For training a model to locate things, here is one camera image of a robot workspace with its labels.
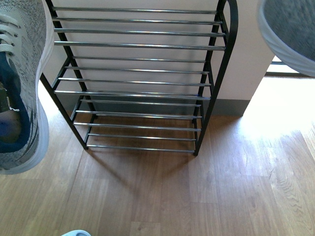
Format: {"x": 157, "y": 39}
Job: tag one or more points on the black metal shoe rack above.
{"x": 141, "y": 77}

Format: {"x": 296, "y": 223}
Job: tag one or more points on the grey knit sneaker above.
{"x": 288, "y": 28}
{"x": 26, "y": 43}

